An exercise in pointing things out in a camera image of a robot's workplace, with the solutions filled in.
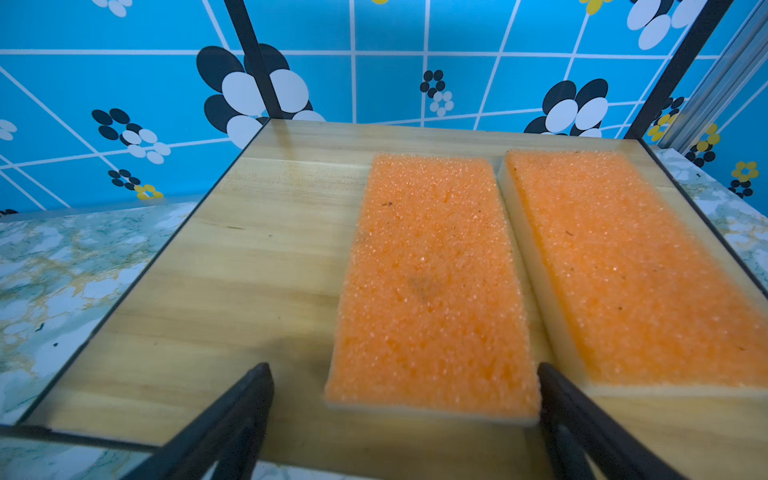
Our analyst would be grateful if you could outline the wooden three-tier shelf black frame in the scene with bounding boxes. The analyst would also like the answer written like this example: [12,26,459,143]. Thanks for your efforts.
[0,0,768,480]

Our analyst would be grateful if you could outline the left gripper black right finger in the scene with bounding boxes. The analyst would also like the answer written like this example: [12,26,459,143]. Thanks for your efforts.
[537,362,683,479]

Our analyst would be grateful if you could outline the orange sponge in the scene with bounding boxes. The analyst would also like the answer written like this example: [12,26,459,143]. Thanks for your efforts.
[324,154,541,425]
[498,150,767,397]

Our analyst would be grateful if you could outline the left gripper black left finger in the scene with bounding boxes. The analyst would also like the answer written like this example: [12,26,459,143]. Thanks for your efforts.
[126,362,275,479]

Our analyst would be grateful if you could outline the orange sponge front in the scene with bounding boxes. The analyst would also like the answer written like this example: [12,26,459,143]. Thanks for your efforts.
[498,150,767,397]

